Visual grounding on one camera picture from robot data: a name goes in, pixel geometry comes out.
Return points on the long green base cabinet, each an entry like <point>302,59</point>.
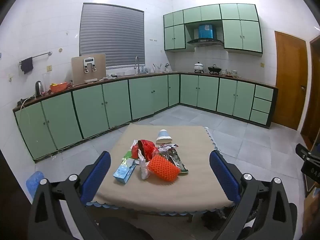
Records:
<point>87,112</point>

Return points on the red printed packet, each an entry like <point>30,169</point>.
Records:
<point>147,148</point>

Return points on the light blue carton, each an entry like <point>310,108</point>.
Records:
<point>123,172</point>

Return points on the green base cabinet with drawers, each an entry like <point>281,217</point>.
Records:
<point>207,92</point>

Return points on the white utensil holder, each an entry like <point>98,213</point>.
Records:
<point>157,69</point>

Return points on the dark towel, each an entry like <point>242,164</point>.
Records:
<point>27,65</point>

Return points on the metal faucet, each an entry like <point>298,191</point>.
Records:
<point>137,60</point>

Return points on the green wall cabinet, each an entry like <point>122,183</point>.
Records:
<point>240,35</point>

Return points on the brown wooden door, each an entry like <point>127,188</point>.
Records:
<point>290,80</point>
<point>313,92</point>

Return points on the grey window blind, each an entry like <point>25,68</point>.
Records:
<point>112,35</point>

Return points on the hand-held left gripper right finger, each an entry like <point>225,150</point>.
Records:
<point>225,177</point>

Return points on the cardboard box with dispenser print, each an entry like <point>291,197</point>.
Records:
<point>77,72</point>

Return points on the blue white paper cup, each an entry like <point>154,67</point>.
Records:
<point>163,136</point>

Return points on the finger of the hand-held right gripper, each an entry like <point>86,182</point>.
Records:
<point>303,151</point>

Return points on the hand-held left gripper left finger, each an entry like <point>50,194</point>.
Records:
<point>96,177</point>

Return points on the white cooking pot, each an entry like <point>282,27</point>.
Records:
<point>199,67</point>

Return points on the orange basket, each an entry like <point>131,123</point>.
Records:
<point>58,88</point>

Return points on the white crumpled plastic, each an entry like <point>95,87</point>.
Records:
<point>143,171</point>

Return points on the green white plastic bag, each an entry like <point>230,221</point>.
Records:
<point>127,155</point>

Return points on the black wok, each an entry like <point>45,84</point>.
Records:
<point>214,68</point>

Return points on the black trash bin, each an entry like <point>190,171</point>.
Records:
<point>215,220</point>

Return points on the blue plastic bag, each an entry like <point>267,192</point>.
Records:
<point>33,182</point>

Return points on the electric kettle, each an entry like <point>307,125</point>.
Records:
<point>39,88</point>

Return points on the glass jar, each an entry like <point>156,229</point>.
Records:
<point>234,73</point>
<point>224,72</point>

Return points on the metal towel bar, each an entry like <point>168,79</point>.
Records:
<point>41,55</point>

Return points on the beige tablecloth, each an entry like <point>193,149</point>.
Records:
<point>190,150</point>

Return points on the range hood with blue film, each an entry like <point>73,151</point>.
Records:
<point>205,32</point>

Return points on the orange foam net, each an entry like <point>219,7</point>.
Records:
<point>163,167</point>

